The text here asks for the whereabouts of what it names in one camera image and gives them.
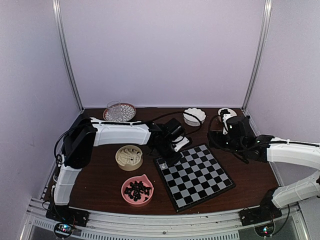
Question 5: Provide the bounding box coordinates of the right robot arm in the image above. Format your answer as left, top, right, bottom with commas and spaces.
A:
207, 114, 320, 221

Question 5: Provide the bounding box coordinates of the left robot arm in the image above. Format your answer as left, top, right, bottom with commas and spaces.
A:
51, 115, 191, 222

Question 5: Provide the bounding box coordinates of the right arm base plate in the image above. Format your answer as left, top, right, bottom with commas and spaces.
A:
239, 204, 282, 226

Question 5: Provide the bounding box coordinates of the black and white chessboard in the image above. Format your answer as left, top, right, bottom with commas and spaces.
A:
153, 143, 236, 213

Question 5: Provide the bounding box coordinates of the white scalloped bowl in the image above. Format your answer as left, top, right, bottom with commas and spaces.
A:
183, 108, 206, 127

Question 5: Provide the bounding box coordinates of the patterned saucer plate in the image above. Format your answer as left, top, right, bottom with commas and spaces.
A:
102, 102, 137, 122

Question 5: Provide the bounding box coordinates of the small cream bowl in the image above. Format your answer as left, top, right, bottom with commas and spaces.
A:
217, 107, 237, 117

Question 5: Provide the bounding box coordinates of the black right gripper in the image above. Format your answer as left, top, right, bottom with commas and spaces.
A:
207, 130, 245, 157

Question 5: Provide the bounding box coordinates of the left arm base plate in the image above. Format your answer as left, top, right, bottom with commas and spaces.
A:
45, 204, 90, 227

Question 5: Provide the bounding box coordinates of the aluminium front rail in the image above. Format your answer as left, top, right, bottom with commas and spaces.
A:
17, 198, 311, 240

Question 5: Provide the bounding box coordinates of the aluminium frame post left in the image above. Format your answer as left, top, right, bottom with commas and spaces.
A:
52, 0, 84, 113

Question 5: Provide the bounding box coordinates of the black chess pieces pile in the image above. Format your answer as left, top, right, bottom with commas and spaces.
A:
124, 181, 152, 202

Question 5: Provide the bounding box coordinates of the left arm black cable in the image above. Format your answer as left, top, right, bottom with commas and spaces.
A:
54, 111, 203, 166

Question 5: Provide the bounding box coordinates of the clear glass tumbler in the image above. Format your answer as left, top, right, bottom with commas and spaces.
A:
107, 100, 122, 121

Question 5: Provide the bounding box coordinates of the aluminium frame post right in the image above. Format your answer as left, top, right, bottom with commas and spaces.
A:
241, 0, 273, 112

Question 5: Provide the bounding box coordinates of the aluminium frame post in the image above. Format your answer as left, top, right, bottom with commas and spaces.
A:
52, 0, 84, 113
241, 0, 273, 112

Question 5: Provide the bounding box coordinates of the pink bowl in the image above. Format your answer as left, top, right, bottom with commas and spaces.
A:
121, 174, 154, 207

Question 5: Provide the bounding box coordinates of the cream bowl with spout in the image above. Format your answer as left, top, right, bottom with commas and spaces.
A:
115, 145, 143, 172

